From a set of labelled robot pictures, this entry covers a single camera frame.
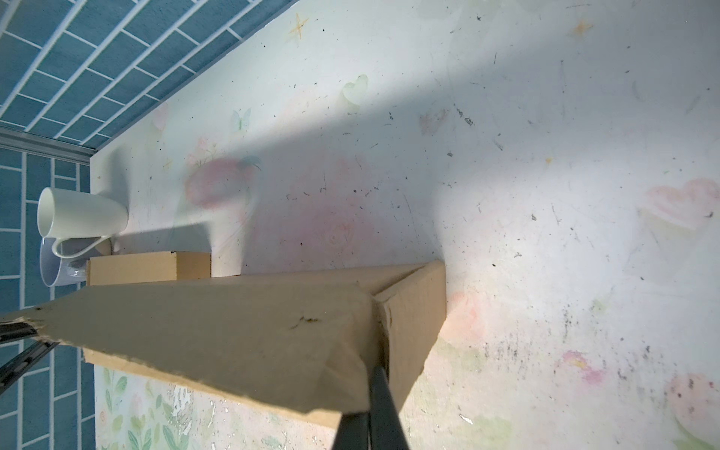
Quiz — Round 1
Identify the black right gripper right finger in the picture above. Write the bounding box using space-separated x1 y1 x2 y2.
369 367 410 450

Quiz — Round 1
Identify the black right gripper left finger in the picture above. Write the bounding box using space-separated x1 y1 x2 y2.
332 412 369 450

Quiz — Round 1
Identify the brown cardboard sheet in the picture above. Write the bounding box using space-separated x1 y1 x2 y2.
2 261 446 428

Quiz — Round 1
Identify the brown cardboard box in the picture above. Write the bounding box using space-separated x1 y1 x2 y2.
86 251 212 286

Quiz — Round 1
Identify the lavender speckled ceramic cup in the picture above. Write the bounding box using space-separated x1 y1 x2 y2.
39 237 88 287

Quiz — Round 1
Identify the white ceramic mug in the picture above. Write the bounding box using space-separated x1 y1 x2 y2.
37 187 129 259

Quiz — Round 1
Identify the grey metal corner post left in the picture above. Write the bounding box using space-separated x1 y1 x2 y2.
0 127 96 164

